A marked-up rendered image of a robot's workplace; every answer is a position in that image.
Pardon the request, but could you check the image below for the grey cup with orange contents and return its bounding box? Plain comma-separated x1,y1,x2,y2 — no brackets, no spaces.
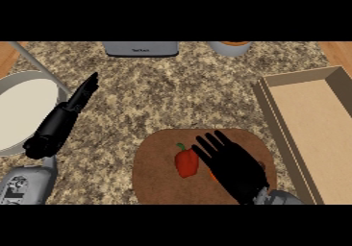
207,41,254,58

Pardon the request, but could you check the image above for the grey toaster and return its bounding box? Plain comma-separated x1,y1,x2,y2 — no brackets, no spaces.
100,41,182,59

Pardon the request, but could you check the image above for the red bell pepper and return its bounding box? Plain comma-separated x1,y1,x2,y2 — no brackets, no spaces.
174,142,201,180

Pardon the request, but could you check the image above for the cardboard box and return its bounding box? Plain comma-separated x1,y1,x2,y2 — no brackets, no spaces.
251,65,352,206

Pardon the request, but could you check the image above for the brown wooden cutting board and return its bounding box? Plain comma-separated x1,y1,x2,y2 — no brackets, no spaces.
131,128,278,206

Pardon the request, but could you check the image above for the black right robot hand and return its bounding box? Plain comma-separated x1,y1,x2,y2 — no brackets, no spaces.
191,130,271,206

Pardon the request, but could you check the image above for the white pot with handle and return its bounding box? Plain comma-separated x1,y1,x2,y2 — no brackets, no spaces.
0,41,71,158

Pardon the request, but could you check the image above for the orange squash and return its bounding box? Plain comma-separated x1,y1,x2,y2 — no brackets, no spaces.
207,168,220,183

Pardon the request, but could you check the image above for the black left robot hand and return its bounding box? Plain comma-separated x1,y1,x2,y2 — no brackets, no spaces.
22,71,100,160

